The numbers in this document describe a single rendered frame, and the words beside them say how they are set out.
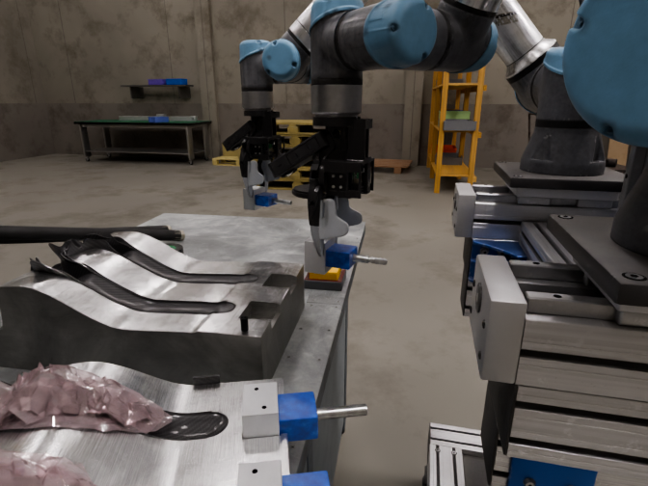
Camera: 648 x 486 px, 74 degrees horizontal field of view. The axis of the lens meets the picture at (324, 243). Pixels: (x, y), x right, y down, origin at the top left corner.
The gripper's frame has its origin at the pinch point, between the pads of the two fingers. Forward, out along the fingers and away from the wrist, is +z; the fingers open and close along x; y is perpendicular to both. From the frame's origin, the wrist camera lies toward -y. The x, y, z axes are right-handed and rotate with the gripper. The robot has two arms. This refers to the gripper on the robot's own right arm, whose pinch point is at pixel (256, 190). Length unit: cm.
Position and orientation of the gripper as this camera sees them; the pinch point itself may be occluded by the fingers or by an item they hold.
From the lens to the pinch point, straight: 114.7
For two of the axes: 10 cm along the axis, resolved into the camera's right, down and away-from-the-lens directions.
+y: 8.8, 1.5, -4.6
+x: 4.8, -2.8, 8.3
